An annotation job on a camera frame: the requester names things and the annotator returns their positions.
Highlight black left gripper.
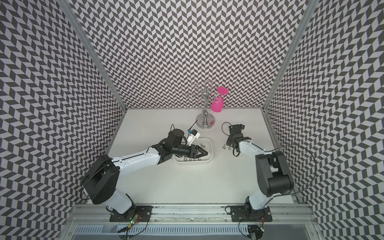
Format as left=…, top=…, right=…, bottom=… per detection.
left=172, top=143, right=209, bottom=159

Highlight white storage box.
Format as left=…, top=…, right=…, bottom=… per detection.
left=172, top=138, right=214, bottom=165

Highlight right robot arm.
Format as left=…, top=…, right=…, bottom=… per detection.
left=226, top=134, right=294, bottom=220

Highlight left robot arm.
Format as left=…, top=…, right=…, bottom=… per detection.
left=81, top=139, right=209, bottom=215

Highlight chrome glass holder stand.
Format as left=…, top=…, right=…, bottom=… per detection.
left=191, top=82, right=215, bottom=130

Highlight pink wine glass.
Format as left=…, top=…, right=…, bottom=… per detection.
left=211, top=87, right=229, bottom=113

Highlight clear wine glass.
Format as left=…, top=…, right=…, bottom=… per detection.
left=187, top=82, right=201, bottom=102

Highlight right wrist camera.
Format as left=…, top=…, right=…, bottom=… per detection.
left=229, top=124, right=245, bottom=136

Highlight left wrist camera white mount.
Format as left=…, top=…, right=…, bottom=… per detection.
left=187, top=121, right=200, bottom=146

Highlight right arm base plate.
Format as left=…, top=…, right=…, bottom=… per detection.
left=229, top=206, right=273, bottom=223

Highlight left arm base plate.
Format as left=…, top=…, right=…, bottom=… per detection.
left=110, top=205, right=153, bottom=223

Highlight aluminium front rail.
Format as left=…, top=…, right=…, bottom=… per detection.
left=65, top=204, right=317, bottom=225

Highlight aluminium corner post right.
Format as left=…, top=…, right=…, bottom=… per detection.
left=262, top=0, right=320, bottom=112

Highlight aluminium corner post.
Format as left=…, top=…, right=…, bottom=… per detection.
left=262, top=0, right=320, bottom=112
left=56, top=0, right=127, bottom=112

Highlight aluminium corner post left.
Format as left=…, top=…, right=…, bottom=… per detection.
left=56, top=0, right=127, bottom=112

